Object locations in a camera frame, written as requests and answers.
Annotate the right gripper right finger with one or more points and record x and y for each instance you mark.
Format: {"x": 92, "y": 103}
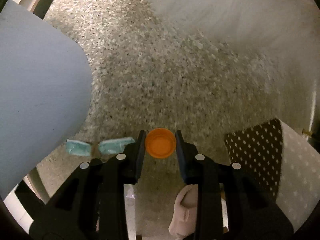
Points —
{"x": 231, "y": 204}

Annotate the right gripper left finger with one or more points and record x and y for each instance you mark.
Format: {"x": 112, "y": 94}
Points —
{"x": 90, "y": 204}

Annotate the orange bottle cap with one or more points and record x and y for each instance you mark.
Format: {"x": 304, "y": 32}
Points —
{"x": 160, "y": 143}

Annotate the light blue trash bin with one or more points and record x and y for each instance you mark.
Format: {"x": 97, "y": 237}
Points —
{"x": 45, "y": 91}

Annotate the pink slipper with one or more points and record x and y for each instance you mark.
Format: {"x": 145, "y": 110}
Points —
{"x": 183, "y": 221}

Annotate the teal sachet packet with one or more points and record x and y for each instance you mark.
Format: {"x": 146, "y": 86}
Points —
{"x": 106, "y": 147}

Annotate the pink checkered tablecloth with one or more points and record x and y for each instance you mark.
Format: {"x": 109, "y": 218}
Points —
{"x": 284, "y": 164}

